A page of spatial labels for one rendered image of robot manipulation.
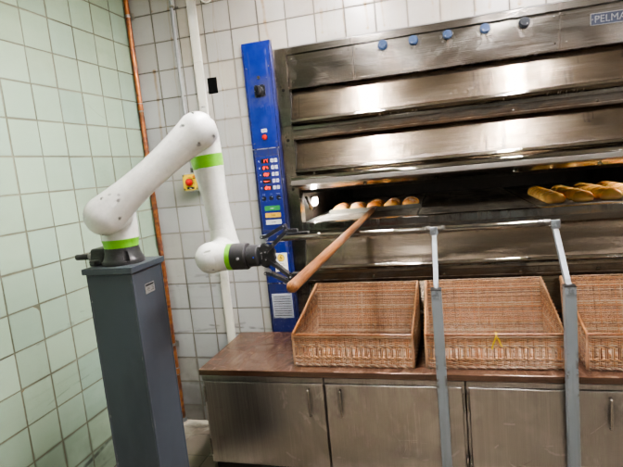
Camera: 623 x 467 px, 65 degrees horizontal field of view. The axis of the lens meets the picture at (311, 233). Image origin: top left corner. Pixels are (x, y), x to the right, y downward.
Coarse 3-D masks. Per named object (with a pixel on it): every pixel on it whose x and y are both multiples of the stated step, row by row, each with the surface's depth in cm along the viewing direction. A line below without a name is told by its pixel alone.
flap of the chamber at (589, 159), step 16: (528, 160) 218; (544, 160) 216; (560, 160) 214; (576, 160) 213; (592, 160) 215; (608, 160) 217; (352, 176) 239; (368, 176) 237; (384, 176) 235; (400, 176) 234; (416, 176) 236; (432, 176) 239; (448, 176) 241
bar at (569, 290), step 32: (480, 224) 206; (512, 224) 202; (544, 224) 199; (576, 288) 179; (576, 320) 180; (576, 352) 182; (576, 384) 184; (448, 416) 199; (576, 416) 186; (448, 448) 201; (576, 448) 188
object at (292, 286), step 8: (368, 216) 255; (352, 224) 218; (360, 224) 226; (344, 232) 198; (352, 232) 205; (336, 240) 178; (344, 240) 185; (328, 248) 163; (336, 248) 169; (320, 256) 151; (328, 256) 157; (312, 264) 140; (320, 264) 145; (304, 272) 130; (312, 272) 136; (296, 280) 123; (304, 280) 127; (288, 288) 121; (296, 288) 121
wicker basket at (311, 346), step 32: (320, 288) 264; (352, 288) 259; (416, 288) 242; (320, 320) 262; (352, 320) 257; (384, 320) 252; (416, 320) 230; (320, 352) 236; (352, 352) 216; (384, 352) 228; (416, 352) 221
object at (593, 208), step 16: (512, 208) 240; (528, 208) 235; (544, 208) 233; (560, 208) 231; (576, 208) 229; (592, 208) 227; (608, 208) 226; (304, 224) 265; (320, 224) 262; (336, 224) 260; (368, 224) 256; (384, 224) 254; (400, 224) 251
